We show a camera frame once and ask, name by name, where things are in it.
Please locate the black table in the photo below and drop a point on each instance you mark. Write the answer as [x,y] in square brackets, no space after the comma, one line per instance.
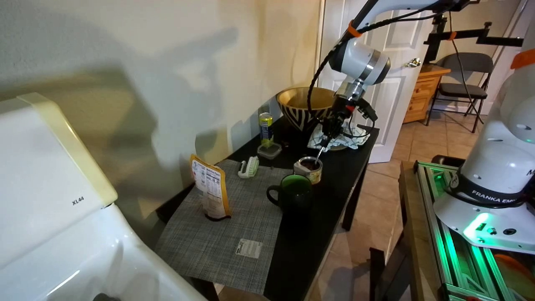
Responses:
[324,222]

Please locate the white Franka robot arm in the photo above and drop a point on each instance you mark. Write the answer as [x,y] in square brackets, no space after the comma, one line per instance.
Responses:
[502,161]

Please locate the black camera stand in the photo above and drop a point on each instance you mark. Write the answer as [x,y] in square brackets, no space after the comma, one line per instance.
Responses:
[437,39]

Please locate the large wooden zebra-pattern bowl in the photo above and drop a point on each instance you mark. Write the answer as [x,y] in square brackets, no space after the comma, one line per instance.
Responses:
[303,109]

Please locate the clear bottle with yellow liquid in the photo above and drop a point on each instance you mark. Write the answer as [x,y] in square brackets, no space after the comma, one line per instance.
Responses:
[267,126]

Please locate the wooden dresser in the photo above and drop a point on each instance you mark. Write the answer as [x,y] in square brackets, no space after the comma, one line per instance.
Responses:
[424,94]

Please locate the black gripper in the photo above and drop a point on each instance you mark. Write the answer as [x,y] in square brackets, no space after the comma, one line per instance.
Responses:
[352,110]

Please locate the black folding chair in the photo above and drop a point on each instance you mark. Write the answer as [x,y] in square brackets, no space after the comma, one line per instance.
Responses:
[466,89]

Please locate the white checkered dish cloth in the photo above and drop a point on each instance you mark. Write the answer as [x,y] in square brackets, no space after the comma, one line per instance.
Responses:
[357,139]

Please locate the small transparent bowl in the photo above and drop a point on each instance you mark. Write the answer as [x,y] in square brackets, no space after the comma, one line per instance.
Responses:
[270,151]

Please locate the orange snack pouch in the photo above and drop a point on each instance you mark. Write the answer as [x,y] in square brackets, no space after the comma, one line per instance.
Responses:
[212,186]

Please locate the aluminium frame robot table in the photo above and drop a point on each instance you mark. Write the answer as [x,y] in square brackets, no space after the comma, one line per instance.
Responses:
[446,251]

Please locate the grey woven placemat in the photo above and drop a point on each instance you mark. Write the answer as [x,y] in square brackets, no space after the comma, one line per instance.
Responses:
[223,239]

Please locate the dark green mug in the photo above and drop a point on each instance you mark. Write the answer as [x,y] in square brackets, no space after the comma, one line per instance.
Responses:
[290,194]

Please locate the metal spoon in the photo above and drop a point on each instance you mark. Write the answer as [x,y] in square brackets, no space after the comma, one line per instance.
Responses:
[322,151]

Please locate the metal door knob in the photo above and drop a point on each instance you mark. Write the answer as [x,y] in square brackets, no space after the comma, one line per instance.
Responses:
[414,62]

